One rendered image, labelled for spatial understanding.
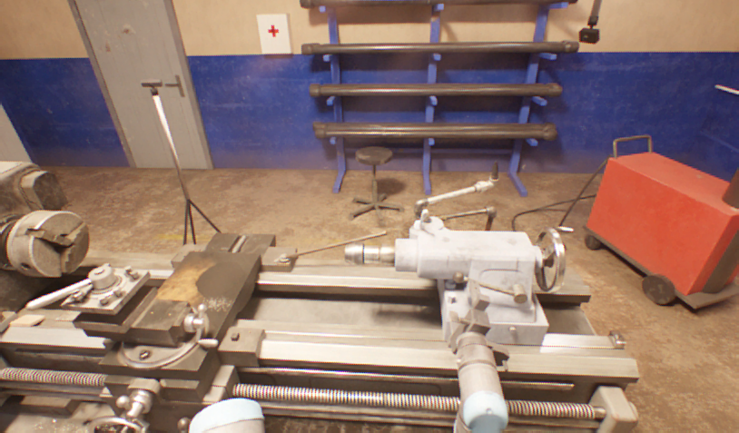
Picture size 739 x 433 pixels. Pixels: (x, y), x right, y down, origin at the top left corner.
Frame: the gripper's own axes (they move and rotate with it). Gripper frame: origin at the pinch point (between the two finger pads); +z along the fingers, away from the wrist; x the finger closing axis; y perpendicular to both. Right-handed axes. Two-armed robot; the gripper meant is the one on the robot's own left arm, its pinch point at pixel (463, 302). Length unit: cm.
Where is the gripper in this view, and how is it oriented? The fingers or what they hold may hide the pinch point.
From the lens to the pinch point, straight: 110.7
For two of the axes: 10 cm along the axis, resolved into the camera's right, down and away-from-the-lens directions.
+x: -3.0, 8.1, 5.0
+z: 0.8, -5.0, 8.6
